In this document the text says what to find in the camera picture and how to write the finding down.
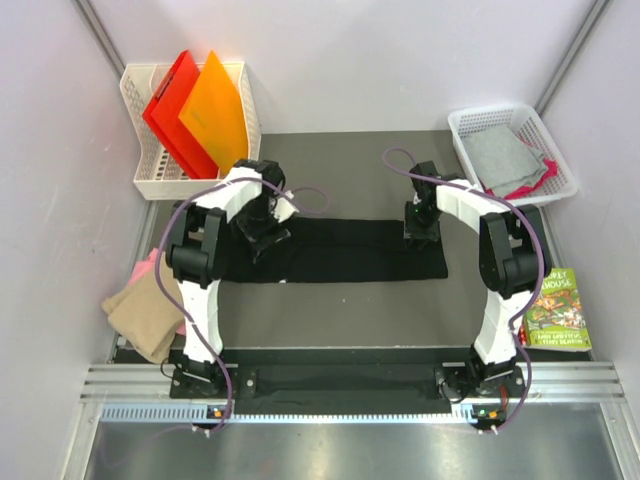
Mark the red plastic folder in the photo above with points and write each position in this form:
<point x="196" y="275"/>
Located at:
<point x="162" y="117"/>

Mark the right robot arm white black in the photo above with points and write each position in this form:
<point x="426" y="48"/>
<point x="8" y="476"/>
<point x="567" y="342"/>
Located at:
<point x="513" y="255"/>

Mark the beige folded t-shirt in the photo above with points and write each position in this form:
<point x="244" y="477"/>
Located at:
<point x="143" y="315"/>

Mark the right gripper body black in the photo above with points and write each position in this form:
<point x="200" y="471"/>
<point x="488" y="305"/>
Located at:
<point x="422" y="223"/>

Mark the aluminium frame rail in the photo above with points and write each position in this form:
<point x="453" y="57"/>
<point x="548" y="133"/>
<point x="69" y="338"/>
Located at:
<point x="141" y="393"/>

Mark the orange plastic folder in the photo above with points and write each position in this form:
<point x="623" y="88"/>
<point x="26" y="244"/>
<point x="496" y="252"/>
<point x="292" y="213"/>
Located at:
<point x="214" y="115"/>

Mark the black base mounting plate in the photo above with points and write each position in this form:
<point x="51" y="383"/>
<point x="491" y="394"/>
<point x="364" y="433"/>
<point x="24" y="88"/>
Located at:
<point x="344" y="369"/>

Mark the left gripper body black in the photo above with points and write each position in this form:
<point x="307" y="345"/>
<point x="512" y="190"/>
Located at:
<point x="255" y="220"/>

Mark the black t-shirt with flower print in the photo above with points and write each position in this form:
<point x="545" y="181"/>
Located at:
<point x="322" y="250"/>

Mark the grey folded t-shirt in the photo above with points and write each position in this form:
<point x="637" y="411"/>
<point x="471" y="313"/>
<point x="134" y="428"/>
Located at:
<point x="499" y="157"/>

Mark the magenta t-shirt in basket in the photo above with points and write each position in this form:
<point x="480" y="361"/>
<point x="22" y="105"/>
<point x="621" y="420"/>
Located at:
<point x="523" y="187"/>

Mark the pink folded t-shirt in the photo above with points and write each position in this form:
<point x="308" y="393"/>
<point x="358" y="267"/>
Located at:
<point x="142" y="270"/>

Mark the green children's book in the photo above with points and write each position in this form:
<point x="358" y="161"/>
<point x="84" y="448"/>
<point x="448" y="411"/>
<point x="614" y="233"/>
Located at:
<point x="556" y="320"/>

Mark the white camera on left wrist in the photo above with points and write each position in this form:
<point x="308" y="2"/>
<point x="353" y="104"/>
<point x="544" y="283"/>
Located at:
<point x="284" y="208"/>

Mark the white file organiser tray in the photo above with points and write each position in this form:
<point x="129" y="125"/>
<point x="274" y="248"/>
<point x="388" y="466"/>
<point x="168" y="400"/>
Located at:
<point x="158" y="176"/>

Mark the white perforated basket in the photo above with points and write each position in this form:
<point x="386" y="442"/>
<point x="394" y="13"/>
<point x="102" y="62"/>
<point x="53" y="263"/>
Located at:
<point x="526" y="124"/>

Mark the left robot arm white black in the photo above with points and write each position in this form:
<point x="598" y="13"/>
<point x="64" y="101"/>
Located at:
<point x="198" y="251"/>

